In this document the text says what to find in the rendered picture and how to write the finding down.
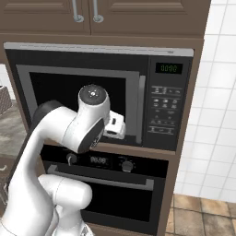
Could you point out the black oven knob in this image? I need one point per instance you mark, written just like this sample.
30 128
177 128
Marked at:
127 166
71 158

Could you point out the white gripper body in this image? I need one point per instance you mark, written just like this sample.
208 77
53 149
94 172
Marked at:
114 133

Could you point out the brown cupboard door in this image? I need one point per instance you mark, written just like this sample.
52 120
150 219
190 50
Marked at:
153 15
40 15

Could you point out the black microwave oven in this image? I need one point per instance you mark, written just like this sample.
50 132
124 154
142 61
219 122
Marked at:
167 101

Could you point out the black microwave door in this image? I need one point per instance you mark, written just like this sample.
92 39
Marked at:
61 83

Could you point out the black built-in oven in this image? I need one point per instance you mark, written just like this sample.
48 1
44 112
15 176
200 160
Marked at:
123 184

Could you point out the brown tall cabinet frame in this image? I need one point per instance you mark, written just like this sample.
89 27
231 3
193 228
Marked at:
184 147

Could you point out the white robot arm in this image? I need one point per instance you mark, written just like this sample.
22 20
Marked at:
40 172

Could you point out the black oven door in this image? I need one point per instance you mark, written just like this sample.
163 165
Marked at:
123 202

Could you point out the grey patterned box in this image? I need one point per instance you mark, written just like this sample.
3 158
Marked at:
4 100

